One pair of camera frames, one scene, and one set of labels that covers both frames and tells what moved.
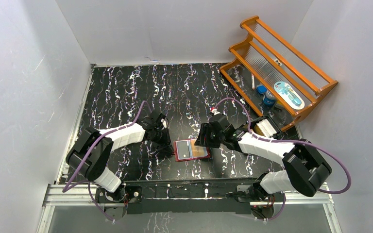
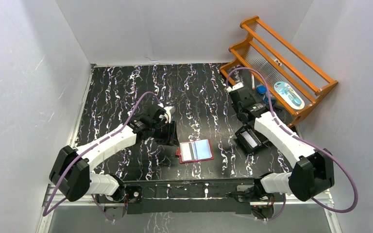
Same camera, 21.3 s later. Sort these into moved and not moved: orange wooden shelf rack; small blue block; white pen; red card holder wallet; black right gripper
Moved: red card holder wallet; black right gripper
Not moved: orange wooden shelf rack; white pen; small blue block
